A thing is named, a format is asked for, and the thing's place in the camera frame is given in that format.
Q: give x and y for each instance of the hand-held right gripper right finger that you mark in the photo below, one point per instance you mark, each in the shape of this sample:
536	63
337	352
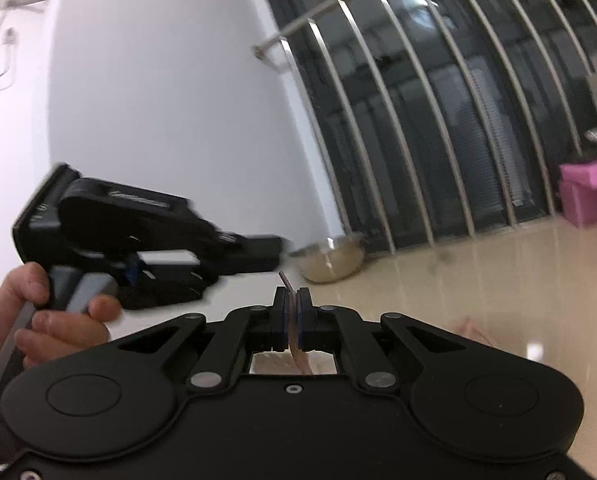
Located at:
306	320

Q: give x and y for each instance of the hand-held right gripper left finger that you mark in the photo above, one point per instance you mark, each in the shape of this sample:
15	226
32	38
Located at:
281	320

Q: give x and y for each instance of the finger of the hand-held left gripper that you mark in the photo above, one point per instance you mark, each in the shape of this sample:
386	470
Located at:
248	255
168	290

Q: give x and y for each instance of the pink shoelace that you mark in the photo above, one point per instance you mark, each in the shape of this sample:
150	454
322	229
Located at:
301	360

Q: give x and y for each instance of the person's left hand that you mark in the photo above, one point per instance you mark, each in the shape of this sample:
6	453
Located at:
63	340

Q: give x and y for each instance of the steel bowl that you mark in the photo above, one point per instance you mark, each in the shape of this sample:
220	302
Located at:
328	260

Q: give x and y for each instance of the dark louvred window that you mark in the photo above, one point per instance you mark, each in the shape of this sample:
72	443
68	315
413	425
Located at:
453	135

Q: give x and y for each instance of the steel window railing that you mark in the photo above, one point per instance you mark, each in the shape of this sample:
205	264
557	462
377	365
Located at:
413	60

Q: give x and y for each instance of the magenta cube box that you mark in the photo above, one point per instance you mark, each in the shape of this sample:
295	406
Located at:
583	205

